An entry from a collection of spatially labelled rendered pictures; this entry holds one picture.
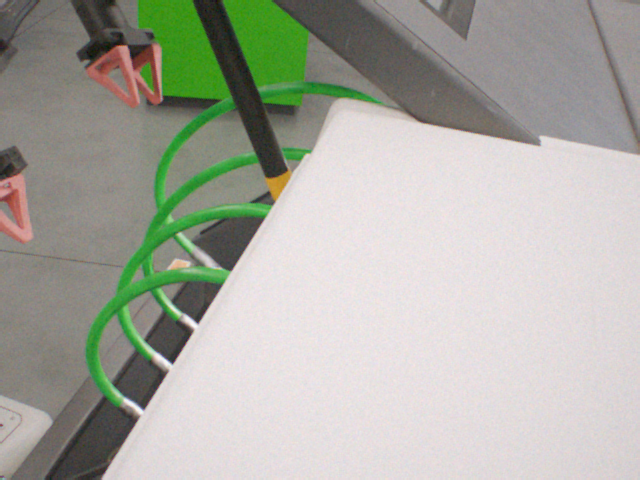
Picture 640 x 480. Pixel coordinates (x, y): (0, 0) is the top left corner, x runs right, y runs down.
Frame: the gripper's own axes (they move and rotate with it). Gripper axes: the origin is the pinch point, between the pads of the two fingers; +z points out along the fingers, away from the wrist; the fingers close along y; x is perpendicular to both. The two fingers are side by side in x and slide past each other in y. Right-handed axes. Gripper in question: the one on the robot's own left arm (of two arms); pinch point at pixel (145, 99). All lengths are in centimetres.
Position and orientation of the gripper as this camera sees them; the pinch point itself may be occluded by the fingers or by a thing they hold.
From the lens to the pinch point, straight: 105.0
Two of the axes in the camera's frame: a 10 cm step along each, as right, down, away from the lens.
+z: 4.6, 8.9, 0.2
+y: 4.2, -2.4, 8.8
